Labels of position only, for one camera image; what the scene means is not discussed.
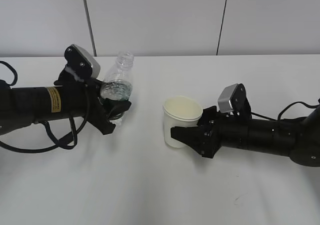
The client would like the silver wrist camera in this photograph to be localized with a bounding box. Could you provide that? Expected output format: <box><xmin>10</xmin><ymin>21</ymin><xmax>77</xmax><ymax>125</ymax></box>
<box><xmin>217</xmin><ymin>83</ymin><xmax>251</xmax><ymax>116</ymax></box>
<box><xmin>64</xmin><ymin>44</ymin><xmax>101</xmax><ymax>82</ymax></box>

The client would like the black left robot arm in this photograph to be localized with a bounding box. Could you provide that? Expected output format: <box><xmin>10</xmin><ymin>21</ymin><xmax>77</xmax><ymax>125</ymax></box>
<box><xmin>0</xmin><ymin>75</ymin><xmax>132</xmax><ymax>135</ymax></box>

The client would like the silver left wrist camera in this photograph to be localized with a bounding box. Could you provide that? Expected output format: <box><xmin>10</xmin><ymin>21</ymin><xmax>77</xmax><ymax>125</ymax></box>
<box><xmin>64</xmin><ymin>44</ymin><xmax>101</xmax><ymax>82</ymax></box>

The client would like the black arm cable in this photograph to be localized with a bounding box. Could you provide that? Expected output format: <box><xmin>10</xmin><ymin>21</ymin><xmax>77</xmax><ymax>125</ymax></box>
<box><xmin>0</xmin><ymin>60</ymin><xmax>91</xmax><ymax>154</ymax></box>
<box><xmin>249</xmin><ymin>101</ymin><xmax>318</xmax><ymax>122</ymax></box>

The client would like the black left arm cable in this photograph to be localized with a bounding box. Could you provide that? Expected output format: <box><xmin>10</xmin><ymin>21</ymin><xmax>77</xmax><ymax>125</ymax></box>
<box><xmin>0</xmin><ymin>60</ymin><xmax>91</xmax><ymax>154</ymax></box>

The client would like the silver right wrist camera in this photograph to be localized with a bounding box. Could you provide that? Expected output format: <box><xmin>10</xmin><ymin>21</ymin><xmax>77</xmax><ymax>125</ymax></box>
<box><xmin>217</xmin><ymin>83</ymin><xmax>251</xmax><ymax>116</ymax></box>

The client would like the white paper cup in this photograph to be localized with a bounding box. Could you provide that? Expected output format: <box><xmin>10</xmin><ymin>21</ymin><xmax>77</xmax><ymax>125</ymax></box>
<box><xmin>162</xmin><ymin>95</ymin><xmax>203</xmax><ymax>148</ymax></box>

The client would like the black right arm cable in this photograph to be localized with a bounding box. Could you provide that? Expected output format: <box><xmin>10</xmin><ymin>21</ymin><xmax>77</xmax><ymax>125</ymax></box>
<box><xmin>249</xmin><ymin>101</ymin><xmax>318</xmax><ymax>122</ymax></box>

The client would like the clear water bottle green label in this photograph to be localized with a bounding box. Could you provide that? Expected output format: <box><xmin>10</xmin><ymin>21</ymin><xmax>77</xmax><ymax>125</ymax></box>
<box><xmin>99</xmin><ymin>51</ymin><xmax>134</xmax><ymax>107</ymax></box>

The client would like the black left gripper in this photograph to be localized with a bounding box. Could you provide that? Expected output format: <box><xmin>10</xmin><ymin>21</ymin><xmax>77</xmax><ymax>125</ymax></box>
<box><xmin>53</xmin><ymin>67</ymin><xmax>132</xmax><ymax>135</ymax></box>

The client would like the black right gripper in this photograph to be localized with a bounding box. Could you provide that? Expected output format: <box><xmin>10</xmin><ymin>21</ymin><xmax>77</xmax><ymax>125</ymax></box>
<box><xmin>170</xmin><ymin>105</ymin><xmax>252</xmax><ymax>158</ymax></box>

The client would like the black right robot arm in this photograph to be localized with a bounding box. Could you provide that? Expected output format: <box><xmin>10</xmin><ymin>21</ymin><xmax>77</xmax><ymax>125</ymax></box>
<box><xmin>170</xmin><ymin>101</ymin><xmax>320</xmax><ymax>167</ymax></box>

